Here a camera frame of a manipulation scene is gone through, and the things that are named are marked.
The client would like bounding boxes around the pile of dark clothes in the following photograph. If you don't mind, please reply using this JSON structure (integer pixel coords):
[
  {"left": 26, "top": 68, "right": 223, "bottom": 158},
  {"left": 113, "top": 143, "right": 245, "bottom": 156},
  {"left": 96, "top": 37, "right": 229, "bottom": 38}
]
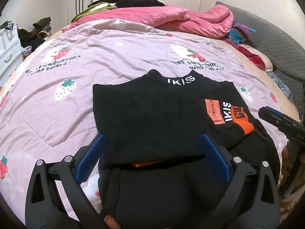
[{"left": 18, "top": 17, "right": 52, "bottom": 51}]

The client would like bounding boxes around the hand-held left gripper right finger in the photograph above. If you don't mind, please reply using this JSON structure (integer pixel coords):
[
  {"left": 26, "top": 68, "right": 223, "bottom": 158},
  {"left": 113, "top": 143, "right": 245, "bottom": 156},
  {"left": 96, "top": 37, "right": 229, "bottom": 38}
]
[{"left": 201, "top": 133, "right": 280, "bottom": 229}]

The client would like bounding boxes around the black sweater with orange cuffs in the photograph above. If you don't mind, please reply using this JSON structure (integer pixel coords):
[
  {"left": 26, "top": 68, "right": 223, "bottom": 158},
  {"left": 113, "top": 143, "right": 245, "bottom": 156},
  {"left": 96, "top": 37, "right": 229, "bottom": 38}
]
[{"left": 92, "top": 70, "right": 281, "bottom": 229}]

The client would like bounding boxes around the beige fuzzy blanket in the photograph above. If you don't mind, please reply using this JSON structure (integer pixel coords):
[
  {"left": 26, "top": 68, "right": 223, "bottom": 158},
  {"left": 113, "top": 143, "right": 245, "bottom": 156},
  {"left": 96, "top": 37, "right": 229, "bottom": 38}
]
[{"left": 276, "top": 143, "right": 303, "bottom": 210}]

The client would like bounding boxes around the white door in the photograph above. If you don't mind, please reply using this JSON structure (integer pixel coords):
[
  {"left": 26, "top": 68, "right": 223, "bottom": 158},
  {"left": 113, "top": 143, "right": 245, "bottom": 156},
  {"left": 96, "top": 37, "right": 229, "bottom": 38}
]
[{"left": 67, "top": 0, "right": 94, "bottom": 25}]

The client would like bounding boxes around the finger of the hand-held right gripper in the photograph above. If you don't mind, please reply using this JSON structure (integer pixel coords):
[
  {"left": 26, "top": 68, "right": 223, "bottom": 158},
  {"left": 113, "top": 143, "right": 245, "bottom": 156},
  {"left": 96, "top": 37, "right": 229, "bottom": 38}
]
[
  {"left": 264, "top": 106, "right": 301, "bottom": 126},
  {"left": 258, "top": 107, "right": 298, "bottom": 139}
]

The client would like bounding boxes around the green cloth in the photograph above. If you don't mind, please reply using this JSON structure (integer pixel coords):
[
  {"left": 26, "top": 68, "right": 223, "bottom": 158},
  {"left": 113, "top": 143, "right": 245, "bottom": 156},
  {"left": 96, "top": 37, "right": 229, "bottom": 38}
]
[{"left": 71, "top": 3, "right": 118, "bottom": 23}]

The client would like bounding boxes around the pink strawberry printed blanket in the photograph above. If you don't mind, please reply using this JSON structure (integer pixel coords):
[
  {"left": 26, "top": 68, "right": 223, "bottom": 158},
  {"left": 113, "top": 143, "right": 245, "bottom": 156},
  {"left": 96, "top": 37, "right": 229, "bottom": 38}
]
[{"left": 0, "top": 19, "right": 301, "bottom": 221}]

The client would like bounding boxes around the grey quilted headboard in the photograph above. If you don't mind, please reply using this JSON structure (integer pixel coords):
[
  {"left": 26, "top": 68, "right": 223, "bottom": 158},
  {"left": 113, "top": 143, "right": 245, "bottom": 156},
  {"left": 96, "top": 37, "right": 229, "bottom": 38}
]
[{"left": 216, "top": 1, "right": 305, "bottom": 116}]

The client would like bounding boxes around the blue floral cloth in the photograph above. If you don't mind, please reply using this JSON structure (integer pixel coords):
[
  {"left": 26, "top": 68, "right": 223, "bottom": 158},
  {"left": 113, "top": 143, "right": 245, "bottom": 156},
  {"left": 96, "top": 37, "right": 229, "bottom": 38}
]
[{"left": 268, "top": 70, "right": 294, "bottom": 103}]

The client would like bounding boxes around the white drawer box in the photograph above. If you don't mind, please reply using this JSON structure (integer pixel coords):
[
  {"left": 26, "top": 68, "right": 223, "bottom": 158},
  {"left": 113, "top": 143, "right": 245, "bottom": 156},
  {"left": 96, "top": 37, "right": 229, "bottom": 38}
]
[{"left": 0, "top": 21, "right": 25, "bottom": 84}]

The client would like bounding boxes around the pink comforter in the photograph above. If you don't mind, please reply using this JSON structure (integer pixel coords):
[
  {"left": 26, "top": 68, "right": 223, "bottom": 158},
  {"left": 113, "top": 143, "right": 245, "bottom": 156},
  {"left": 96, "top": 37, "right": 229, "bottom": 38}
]
[{"left": 61, "top": 3, "right": 235, "bottom": 39}]

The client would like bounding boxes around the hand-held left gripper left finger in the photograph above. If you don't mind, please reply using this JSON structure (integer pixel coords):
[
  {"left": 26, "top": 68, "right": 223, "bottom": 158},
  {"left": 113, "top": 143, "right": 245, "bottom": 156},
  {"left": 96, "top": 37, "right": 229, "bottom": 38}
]
[{"left": 25, "top": 134, "right": 110, "bottom": 229}]

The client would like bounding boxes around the person's left hand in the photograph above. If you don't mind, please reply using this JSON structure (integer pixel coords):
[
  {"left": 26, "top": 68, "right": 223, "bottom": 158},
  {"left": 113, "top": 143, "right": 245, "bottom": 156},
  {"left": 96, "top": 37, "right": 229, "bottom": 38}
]
[{"left": 104, "top": 215, "right": 121, "bottom": 229}]

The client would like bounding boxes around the striped pillow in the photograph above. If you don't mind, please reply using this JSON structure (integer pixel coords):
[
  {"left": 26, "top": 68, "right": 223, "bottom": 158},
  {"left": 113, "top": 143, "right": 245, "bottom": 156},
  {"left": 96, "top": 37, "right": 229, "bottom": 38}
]
[{"left": 226, "top": 21, "right": 257, "bottom": 44}]

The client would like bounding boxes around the black cloth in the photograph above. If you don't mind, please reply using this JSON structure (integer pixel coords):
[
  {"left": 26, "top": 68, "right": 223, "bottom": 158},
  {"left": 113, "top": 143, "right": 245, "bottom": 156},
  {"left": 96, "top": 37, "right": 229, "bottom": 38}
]
[{"left": 88, "top": 0, "right": 166, "bottom": 9}]

